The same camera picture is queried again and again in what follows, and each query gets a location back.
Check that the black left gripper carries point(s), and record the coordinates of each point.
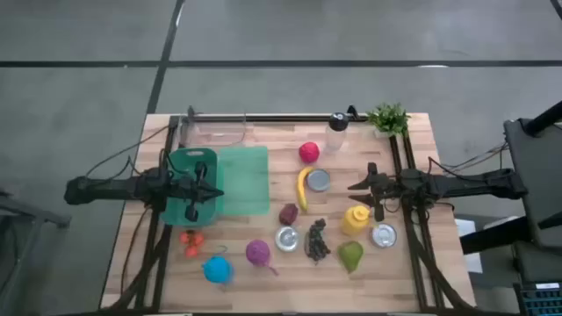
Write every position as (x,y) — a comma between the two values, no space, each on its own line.
(193,193)

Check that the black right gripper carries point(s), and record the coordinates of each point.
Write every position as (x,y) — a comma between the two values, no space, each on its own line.
(386,186)

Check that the yellow mustard bottle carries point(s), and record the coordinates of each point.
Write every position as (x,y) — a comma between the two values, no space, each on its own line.
(355,220)

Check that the orange tangerine cluster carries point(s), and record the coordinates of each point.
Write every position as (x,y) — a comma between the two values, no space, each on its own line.
(192,243)

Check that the yellow banana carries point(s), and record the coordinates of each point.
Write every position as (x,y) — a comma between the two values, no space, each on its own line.
(301,188)

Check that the red round fruit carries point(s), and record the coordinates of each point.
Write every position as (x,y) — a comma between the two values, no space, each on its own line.
(309,152)

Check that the clear bottle black cap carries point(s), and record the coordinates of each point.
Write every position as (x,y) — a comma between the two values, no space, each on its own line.
(338,121)

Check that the magenta plastic bottle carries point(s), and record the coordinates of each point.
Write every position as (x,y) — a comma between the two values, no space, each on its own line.
(257,252)

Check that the blue plastic bottle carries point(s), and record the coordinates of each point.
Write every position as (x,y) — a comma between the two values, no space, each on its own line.
(217,269)

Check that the dark maroon fruit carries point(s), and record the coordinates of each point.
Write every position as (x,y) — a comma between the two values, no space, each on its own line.
(288,214)

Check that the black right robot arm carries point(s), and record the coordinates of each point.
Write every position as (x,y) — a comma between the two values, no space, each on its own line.
(461,184)

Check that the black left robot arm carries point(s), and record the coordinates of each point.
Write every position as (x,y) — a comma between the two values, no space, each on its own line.
(110,189)

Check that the translucent teal bin lid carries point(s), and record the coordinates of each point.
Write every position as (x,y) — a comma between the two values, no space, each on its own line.
(246,184)

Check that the teal plastic bin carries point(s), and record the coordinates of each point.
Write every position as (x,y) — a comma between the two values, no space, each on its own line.
(175,215)

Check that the silver tin can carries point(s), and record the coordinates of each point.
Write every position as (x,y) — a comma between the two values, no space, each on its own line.
(287,239)
(384,235)
(318,180)

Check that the clear plastic container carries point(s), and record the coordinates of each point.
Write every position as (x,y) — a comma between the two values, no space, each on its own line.
(211,131)

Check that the green pear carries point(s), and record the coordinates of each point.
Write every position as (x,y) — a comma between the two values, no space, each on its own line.
(350,254)

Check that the dark grape bunch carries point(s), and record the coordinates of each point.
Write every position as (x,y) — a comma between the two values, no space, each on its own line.
(317,241)

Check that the small green potted plant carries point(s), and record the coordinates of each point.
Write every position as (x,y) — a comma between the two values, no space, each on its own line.
(388,118)

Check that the white paper sheet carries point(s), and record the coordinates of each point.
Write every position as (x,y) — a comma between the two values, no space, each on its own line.
(465,228)

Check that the grey metal stand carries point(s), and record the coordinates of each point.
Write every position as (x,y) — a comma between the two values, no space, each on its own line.
(35,215)

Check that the backlit keyboard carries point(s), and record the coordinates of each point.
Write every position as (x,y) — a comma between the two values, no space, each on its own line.
(542,303)

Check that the black aluminium frame rails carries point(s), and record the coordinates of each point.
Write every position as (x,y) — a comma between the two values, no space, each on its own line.
(163,263)
(419,281)

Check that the long black frame crossbar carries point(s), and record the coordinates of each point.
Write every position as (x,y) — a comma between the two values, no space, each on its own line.
(272,117)

